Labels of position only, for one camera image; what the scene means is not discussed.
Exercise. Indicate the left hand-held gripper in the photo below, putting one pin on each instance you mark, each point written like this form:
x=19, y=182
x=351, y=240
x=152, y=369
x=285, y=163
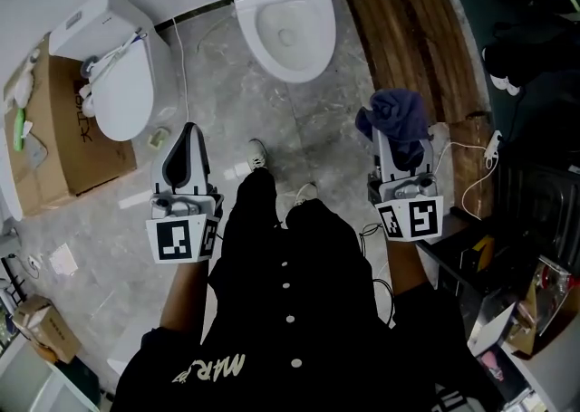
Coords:
x=172, y=240

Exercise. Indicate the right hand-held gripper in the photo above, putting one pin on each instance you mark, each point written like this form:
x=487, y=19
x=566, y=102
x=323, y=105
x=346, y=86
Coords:
x=423, y=220

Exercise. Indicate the dark purple cloth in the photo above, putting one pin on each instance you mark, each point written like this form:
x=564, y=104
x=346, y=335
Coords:
x=399, y=116

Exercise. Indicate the person's left forearm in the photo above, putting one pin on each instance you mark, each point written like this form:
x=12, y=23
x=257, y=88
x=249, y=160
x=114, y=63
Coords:
x=183, y=301

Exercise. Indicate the person's right forearm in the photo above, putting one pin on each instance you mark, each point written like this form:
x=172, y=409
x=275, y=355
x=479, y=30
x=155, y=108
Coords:
x=405, y=265

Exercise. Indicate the white closed-lid toilet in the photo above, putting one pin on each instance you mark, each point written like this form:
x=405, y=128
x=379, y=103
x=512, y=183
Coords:
x=127, y=98

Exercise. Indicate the pale green plastic holder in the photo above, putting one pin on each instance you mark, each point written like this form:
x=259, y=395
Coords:
x=158, y=138

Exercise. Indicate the brown wooden plank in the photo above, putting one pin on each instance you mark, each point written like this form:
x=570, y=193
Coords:
x=473, y=161

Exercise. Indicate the white power strip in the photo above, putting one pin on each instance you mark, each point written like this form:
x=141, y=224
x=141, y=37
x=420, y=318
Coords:
x=493, y=147

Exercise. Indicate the person's right white shoe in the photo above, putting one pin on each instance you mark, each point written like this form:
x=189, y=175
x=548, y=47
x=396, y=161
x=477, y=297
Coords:
x=306, y=193

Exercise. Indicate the yellow black tool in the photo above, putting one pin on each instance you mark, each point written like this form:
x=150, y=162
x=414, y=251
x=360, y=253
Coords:
x=482, y=249

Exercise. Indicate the black metal rack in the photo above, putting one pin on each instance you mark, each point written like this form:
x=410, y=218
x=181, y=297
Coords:
x=453, y=274

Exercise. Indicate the large cardboard box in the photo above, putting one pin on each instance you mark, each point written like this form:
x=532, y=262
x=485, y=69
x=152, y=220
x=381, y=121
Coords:
x=63, y=129

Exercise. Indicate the dark wooden platform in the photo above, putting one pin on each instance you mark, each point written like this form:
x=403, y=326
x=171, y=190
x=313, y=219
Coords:
x=408, y=39

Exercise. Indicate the black ribbed suitcase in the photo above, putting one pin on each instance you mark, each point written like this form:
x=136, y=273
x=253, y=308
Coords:
x=544, y=211

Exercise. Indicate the white paper scrap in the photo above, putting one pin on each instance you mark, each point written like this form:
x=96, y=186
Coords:
x=62, y=258

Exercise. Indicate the grey flat pad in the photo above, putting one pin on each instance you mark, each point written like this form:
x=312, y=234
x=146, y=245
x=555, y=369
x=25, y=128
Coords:
x=36, y=154

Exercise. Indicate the green packet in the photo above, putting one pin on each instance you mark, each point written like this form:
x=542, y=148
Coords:
x=19, y=129

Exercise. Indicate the person's black clothed body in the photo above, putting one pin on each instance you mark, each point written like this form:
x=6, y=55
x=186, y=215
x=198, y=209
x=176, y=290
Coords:
x=294, y=310

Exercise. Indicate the white cleaning brush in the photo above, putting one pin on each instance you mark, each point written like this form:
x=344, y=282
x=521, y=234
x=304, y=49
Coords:
x=25, y=86

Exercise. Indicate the white card sheet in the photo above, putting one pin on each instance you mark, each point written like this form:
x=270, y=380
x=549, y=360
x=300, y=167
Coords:
x=494, y=328

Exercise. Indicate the open cardboard box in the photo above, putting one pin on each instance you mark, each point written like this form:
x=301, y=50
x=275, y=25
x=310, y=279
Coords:
x=534, y=310

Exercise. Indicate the small cardboard box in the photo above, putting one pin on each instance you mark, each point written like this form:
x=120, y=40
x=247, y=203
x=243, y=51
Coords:
x=50, y=328

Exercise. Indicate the white board panel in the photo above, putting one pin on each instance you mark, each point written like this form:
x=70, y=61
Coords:
x=115, y=367

